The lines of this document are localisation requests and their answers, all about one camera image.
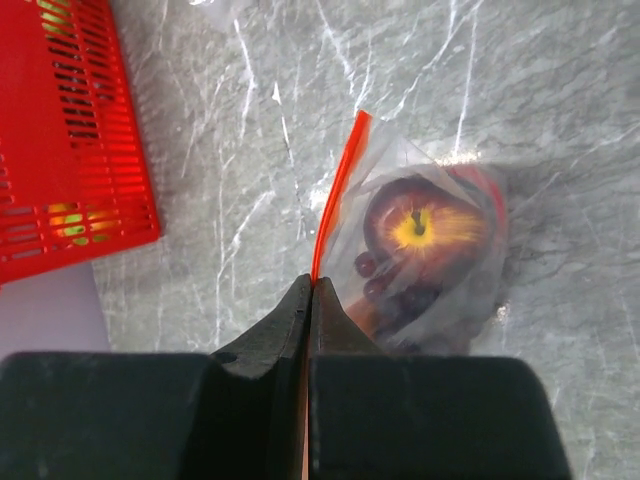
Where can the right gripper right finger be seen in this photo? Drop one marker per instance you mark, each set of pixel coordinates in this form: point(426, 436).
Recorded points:
point(374, 415)

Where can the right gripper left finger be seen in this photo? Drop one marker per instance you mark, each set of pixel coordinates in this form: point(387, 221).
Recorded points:
point(237, 413)

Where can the orange papaya slice toy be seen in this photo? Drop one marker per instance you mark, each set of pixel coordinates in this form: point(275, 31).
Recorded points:
point(364, 314)

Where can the clear zip bag orange zipper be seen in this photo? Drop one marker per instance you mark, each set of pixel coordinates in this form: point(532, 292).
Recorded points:
point(376, 154)

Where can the dark red apple toy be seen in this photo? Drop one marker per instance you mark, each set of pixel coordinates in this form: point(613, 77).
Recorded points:
point(438, 232)

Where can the green guava toy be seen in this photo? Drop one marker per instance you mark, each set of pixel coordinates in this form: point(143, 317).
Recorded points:
point(82, 226)

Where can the red plastic basket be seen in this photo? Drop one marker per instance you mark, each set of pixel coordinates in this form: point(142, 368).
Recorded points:
point(68, 135)

